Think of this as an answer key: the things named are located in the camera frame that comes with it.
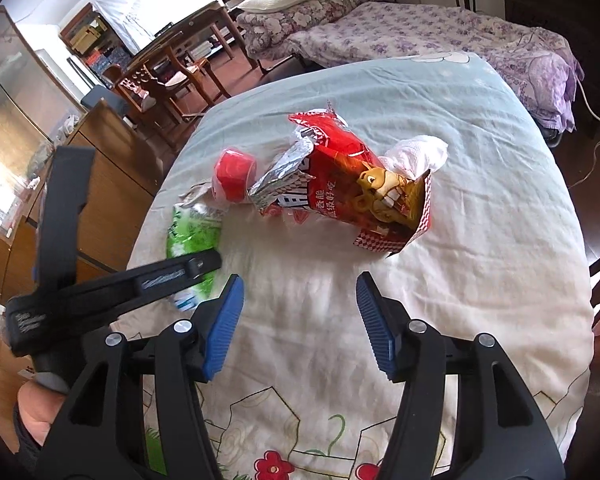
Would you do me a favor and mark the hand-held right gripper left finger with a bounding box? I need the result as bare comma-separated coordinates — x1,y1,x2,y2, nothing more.
34,274,245,480

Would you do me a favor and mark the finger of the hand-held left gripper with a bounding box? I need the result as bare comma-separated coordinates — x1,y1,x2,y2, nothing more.
72,250,224,325
31,146,97,303

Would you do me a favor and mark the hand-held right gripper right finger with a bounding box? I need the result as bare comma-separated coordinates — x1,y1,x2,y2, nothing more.
356,271,566,480

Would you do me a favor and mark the green snack packet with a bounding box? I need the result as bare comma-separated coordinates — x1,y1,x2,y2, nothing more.
166,202,226,313

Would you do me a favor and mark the red foil snack bag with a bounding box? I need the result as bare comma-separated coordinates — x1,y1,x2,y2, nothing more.
248,105,381,226

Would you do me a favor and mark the person's left hand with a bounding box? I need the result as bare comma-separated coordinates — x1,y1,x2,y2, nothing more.
17,380,70,444

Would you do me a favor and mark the wooden cabinet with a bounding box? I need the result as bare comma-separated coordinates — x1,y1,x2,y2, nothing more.
0,100,166,341

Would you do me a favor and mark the glass display case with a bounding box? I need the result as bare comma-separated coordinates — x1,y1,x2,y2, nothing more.
0,5,88,241

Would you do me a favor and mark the grey plastic box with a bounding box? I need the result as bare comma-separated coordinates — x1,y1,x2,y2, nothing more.
80,85,131,118

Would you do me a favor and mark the carved wooden chair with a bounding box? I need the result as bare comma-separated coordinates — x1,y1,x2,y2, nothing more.
102,42,231,151

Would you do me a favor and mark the red plastic container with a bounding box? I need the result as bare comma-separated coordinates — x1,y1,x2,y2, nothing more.
212,147,257,206

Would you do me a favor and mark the wooden bookshelf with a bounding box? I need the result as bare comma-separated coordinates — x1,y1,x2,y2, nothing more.
59,2,136,86

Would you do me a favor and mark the white crumpled tissue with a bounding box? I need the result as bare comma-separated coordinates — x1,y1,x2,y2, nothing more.
377,135,449,178

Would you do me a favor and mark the white dust sheet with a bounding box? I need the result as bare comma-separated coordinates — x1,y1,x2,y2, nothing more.
91,0,276,56

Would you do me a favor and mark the wooden table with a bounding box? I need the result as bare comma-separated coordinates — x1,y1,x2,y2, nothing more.
130,0,258,68

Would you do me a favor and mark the folded floral quilt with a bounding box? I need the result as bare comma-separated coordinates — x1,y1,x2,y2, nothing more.
236,0,376,58

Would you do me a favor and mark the purple floral bed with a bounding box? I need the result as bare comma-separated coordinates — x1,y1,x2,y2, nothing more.
287,0,586,133

